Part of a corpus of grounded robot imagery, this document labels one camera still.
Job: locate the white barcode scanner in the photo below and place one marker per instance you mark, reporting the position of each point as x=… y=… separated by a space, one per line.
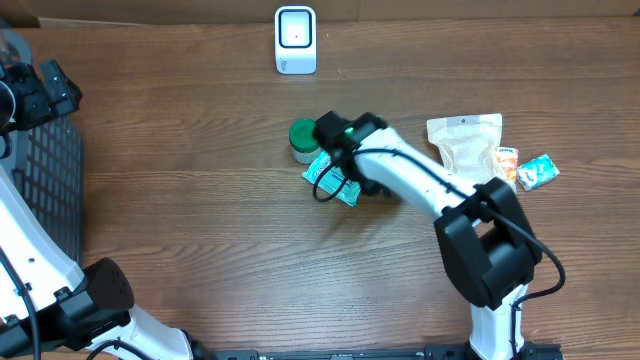
x=295 y=40

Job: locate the small teal packet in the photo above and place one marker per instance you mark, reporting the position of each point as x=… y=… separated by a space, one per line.
x=537 y=172

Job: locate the grey plastic basket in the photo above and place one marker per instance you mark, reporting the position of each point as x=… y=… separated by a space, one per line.
x=46 y=165

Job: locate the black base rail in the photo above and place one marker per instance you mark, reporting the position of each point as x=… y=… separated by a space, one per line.
x=429 y=352

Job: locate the beige plastic pouch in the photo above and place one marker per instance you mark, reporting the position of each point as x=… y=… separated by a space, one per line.
x=468 y=144

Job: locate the teal wipes packet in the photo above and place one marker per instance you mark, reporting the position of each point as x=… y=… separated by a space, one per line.
x=333 y=181

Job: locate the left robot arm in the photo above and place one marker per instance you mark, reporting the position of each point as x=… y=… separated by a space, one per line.
x=48 y=299

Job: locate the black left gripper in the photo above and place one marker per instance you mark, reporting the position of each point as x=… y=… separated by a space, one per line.
x=48 y=95

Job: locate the green lid jar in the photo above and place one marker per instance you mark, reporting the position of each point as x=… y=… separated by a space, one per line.
x=305 y=149

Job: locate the orange tissue pack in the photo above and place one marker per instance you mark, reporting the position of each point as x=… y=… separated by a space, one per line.
x=507 y=158

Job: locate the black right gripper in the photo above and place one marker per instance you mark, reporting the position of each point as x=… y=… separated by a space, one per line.
x=374 y=191

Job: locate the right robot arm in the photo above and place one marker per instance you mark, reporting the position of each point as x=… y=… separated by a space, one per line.
x=483 y=234

